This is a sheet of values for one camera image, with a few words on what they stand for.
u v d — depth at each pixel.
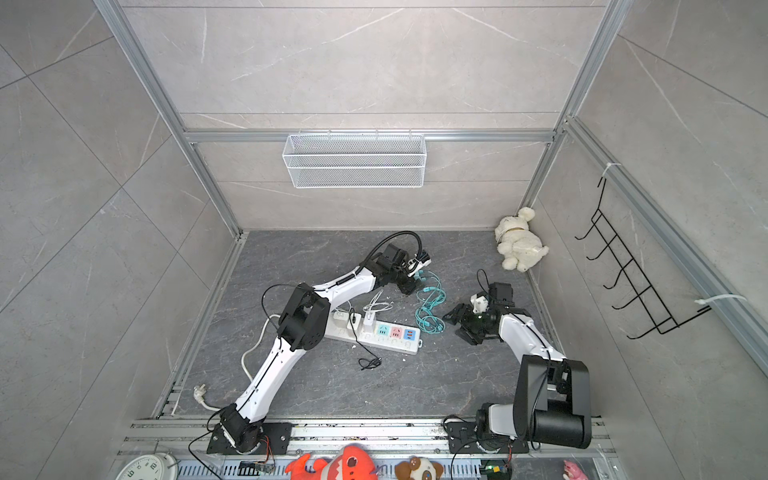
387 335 0.88
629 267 0.68
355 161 1.00
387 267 0.84
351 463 0.64
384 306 0.86
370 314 0.86
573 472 0.67
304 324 0.63
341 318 0.84
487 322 0.74
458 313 0.80
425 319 0.93
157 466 0.66
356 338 0.86
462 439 0.73
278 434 0.74
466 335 0.79
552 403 0.42
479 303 0.84
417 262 0.90
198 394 0.79
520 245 1.01
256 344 0.89
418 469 0.67
